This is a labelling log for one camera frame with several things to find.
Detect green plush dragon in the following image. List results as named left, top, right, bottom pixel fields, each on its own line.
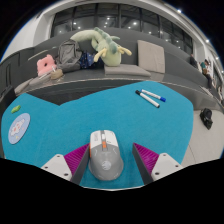
left=70, top=26, right=133, bottom=67

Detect pink plush cushion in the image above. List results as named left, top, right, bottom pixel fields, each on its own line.
left=36, top=54, right=57, bottom=77

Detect beige upright seat cushion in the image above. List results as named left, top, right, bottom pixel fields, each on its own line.
left=137, top=39, right=166, bottom=74

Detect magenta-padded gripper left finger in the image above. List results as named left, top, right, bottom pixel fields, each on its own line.
left=40, top=143, right=92, bottom=185

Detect white marker with blue cap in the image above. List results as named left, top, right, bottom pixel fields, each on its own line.
left=139, top=88, right=167, bottom=103

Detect black suitcase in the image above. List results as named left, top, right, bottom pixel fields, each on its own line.
left=0, top=85, right=17, bottom=116

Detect ceiling lights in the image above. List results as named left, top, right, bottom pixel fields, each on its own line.
left=175, top=8, right=211, bottom=44

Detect tan woven pouch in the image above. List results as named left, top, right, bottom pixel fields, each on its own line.
left=49, top=68, right=64, bottom=80

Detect white marker with black cap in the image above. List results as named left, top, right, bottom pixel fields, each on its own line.
left=134, top=89, right=161, bottom=109

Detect dark glass window wall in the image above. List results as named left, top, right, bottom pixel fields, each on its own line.
left=50, top=3, right=194, bottom=56

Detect grey orange computer mouse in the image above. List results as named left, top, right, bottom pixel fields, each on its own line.
left=88, top=129, right=125, bottom=182

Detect dark blue patterned bag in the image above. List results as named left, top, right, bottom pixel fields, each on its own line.
left=79, top=50, right=104, bottom=70

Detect grey backpack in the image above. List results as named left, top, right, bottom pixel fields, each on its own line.
left=54, top=38, right=83, bottom=73

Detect grey flat seat cushion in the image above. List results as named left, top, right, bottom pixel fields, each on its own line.
left=103, top=63, right=152, bottom=78

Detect black bag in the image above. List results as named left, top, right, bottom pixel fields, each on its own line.
left=199, top=108, right=214, bottom=131

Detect round light blue mouse pad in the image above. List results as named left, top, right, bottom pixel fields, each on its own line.
left=7, top=112, right=32, bottom=145

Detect light grey seat cushion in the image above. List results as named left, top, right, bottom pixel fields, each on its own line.
left=14, top=78, right=36, bottom=95

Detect person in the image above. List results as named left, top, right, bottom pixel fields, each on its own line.
left=189, top=53, right=198, bottom=69
left=199, top=59, right=214, bottom=89

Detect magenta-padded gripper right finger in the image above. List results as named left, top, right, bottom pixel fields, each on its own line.
left=131, top=142, right=184, bottom=185

